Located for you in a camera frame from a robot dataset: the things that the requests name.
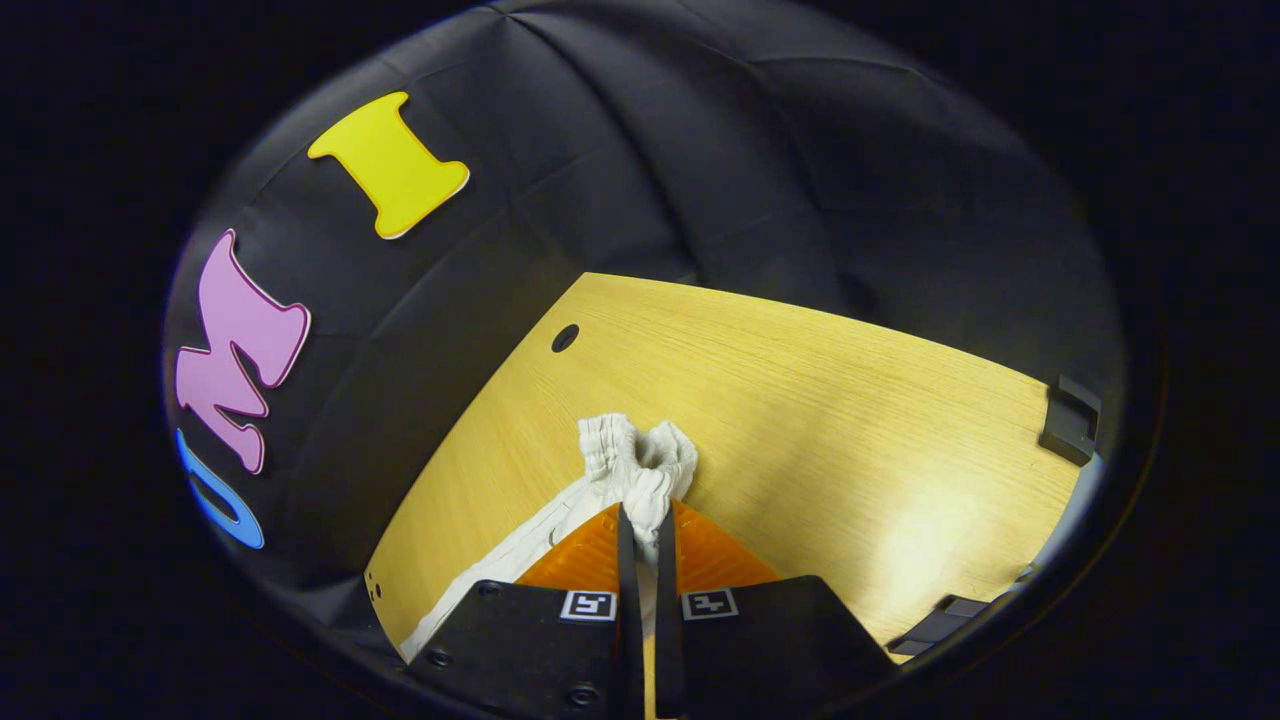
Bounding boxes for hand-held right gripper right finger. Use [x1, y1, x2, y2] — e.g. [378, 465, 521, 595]
[655, 500, 898, 720]

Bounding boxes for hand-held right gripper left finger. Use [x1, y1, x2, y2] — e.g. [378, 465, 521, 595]
[403, 503, 643, 720]

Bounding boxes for white jeans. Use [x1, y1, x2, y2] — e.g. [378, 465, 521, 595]
[398, 413, 699, 663]

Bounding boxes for black backdrop cloth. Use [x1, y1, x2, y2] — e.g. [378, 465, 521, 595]
[162, 0, 1126, 661]

